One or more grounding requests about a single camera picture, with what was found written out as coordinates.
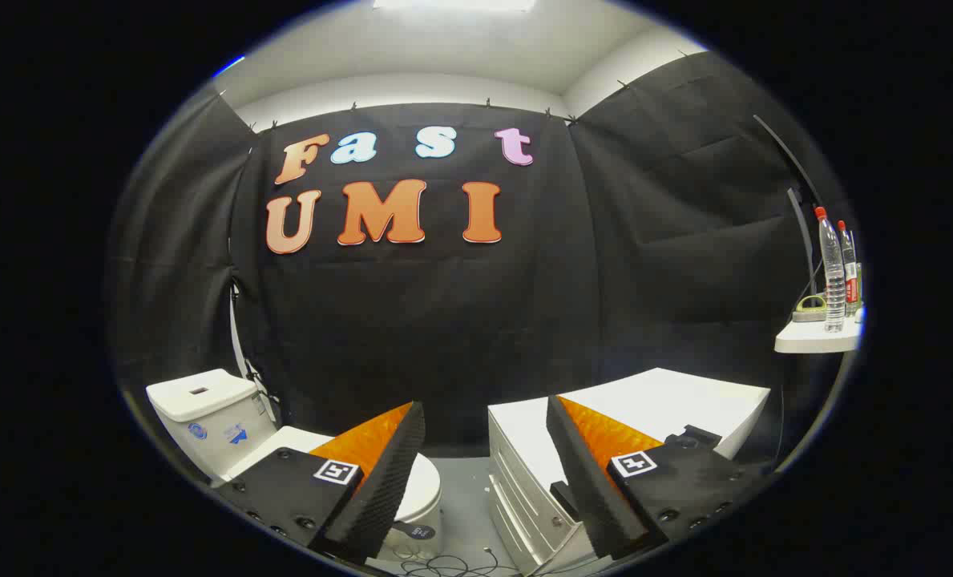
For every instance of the white drawer cabinet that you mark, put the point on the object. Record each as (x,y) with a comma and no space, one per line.
(684,401)

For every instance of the black tripod stand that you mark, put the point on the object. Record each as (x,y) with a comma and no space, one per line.
(236,290)

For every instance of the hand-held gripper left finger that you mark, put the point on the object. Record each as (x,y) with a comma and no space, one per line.
(384,489)

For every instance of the white toilet lid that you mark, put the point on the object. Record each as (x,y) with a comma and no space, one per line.
(426,489)

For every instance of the white wall shelf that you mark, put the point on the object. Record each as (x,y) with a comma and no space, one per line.
(813,340)

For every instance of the white toilet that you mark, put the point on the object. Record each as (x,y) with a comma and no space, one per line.
(203,417)

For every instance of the clear water bottle red cap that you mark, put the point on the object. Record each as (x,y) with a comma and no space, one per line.
(850,280)
(833,280)

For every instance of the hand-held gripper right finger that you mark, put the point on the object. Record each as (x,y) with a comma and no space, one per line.
(584,481)

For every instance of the dark curved stand pole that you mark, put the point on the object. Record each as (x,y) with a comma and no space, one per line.
(781,148)

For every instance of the ceiling light panel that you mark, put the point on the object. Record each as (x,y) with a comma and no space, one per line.
(454,4)

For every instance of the black backdrop cloth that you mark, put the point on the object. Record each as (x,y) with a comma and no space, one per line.
(444,320)

